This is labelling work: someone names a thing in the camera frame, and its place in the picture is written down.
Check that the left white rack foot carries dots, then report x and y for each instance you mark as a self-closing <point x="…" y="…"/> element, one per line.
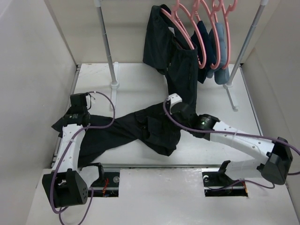
<point x="114" y="93"/>

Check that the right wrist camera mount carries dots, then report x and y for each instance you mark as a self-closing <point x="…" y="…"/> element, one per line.
<point x="171" y="101"/>

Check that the white rack foot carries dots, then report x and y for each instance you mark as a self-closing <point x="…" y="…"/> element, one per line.
<point x="232" y="97"/>
<point x="114" y="93"/>

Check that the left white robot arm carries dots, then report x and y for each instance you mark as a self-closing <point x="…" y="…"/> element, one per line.
<point x="68" y="184"/>

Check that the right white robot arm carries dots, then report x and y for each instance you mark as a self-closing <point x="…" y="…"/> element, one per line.
<point x="270" y="159"/>

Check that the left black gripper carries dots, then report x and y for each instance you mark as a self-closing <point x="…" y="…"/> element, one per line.
<point x="69" y="111"/>

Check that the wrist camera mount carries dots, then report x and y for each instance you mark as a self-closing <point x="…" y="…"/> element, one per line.
<point x="92" y="100"/>
<point x="171" y="101"/>

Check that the pink hanger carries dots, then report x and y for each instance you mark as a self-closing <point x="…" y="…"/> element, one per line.
<point x="218" y="17"/>
<point x="173" y="17"/>
<point x="201" y="63"/>

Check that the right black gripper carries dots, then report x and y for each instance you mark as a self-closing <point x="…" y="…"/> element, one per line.
<point x="172" y="115"/>

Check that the right rack pole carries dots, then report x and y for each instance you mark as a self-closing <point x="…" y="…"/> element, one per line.
<point x="249" y="35"/>

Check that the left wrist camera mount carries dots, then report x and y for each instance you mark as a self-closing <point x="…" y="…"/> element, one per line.
<point x="92" y="100"/>

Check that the black trousers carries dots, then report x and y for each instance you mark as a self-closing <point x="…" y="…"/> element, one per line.
<point x="149" y="125"/>
<point x="166" y="50"/>

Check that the right white rack foot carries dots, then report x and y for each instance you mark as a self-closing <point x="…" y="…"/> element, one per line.
<point x="232" y="97"/>

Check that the black trousers on hanger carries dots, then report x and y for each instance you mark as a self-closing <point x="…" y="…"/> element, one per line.
<point x="166" y="50"/>

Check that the light blue jeans on hanger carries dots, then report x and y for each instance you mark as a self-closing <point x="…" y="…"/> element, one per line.
<point x="221" y="76"/>

